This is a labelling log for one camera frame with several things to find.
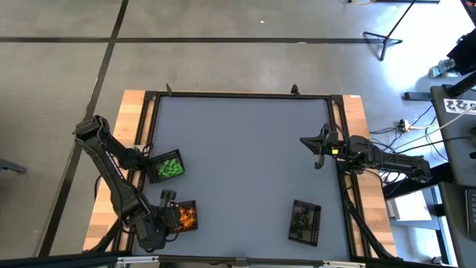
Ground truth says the black plastic mesh basket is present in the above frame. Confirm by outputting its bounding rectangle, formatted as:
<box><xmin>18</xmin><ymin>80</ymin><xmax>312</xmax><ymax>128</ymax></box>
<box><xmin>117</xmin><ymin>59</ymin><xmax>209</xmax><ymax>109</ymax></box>
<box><xmin>288</xmin><ymin>200</ymin><xmax>322</xmax><ymax>247</ymax></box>
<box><xmin>173</xmin><ymin>200</ymin><xmax>199</xmax><ymax>234</ymax></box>
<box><xmin>146</xmin><ymin>148</ymin><xmax>186</xmax><ymax>185</ymax></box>

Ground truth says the black tripod stand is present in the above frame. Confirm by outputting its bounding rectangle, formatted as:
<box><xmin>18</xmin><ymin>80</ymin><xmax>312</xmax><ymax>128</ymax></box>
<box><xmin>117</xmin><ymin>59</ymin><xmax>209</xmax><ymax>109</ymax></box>
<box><xmin>362</xmin><ymin>0</ymin><xmax>417</xmax><ymax>62</ymax></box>

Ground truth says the black pole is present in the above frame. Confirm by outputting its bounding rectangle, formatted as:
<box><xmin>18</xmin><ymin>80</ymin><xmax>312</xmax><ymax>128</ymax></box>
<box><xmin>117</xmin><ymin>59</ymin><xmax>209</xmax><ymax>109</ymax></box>
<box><xmin>446</xmin><ymin>72</ymin><xmax>476</xmax><ymax>98</ymax></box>

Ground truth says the grey chair leg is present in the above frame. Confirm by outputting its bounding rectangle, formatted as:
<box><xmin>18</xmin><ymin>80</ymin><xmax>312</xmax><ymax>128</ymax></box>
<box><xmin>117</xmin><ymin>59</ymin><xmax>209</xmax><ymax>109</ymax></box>
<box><xmin>0</xmin><ymin>158</ymin><xmax>29</xmax><ymax>174</ymax></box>

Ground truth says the person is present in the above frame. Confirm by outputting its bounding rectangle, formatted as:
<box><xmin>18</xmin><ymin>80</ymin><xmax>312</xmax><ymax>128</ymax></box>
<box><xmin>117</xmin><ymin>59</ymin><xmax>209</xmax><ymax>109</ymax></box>
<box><xmin>427</xmin><ymin>31</ymin><xmax>476</xmax><ymax>79</ymax></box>

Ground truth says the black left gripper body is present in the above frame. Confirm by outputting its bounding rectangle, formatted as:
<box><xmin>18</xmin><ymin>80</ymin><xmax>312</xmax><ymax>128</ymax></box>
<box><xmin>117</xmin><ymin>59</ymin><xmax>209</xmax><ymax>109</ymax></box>
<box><xmin>158</xmin><ymin>188</ymin><xmax>184</xmax><ymax>235</ymax></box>

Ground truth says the black keyboard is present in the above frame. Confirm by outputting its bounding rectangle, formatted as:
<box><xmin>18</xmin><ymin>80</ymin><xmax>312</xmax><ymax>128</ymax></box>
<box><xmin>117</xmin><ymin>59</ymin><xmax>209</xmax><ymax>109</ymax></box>
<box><xmin>464</xmin><ymin>188</ymin><xmax>476</xmax><ymax>241</ymax></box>

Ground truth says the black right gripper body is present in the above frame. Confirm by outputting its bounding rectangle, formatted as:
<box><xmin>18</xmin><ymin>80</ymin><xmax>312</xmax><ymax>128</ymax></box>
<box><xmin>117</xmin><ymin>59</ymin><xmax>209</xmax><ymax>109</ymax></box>
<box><xmin>313</xmin><ymin>122</ymin><xmax>353</xmax><ymax>171</ymax></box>

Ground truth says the grey cart with label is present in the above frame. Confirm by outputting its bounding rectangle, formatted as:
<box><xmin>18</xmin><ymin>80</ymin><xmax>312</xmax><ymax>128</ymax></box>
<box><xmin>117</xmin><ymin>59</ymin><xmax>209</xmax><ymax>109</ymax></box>
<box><xmin>430</xmin><ymin>84</ymin><xmax>476</xmax><ymax>187</ymax></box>

